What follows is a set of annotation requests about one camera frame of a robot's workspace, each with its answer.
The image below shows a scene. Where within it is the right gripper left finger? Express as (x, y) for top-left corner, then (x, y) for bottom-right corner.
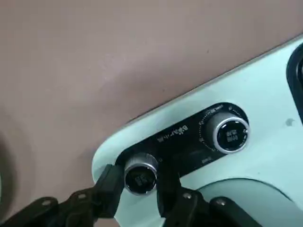
(0, 164), (125, 227)

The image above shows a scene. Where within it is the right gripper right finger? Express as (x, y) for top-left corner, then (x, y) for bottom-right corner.
(156, 153), (261, 227)

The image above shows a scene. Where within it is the silver black control knob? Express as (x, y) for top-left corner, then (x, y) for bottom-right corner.
(123, 152), (160, 196)
(205, 112), (250, 155)

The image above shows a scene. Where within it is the mint green cooking machine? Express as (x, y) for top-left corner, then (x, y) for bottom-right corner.
(91, 35), (303, 227)

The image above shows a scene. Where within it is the mint pot with handle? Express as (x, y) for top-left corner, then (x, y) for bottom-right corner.
(196, 177), (303, 227)

